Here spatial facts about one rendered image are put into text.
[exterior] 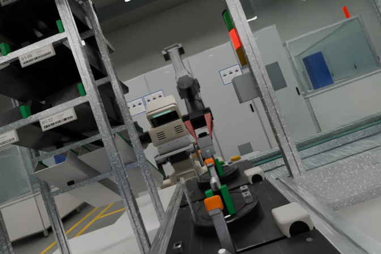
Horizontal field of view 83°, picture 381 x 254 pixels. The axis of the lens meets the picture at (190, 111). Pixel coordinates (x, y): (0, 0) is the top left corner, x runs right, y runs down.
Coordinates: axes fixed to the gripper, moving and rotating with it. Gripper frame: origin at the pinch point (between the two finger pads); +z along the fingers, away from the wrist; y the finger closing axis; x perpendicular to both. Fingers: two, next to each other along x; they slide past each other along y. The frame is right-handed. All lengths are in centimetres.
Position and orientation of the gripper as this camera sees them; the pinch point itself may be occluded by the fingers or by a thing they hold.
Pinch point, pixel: (203, 138)
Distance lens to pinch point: 70.0
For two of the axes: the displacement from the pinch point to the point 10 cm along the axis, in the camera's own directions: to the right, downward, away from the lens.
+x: 2.6, 5.6, 7.8
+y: 9.4, -3.3, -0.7
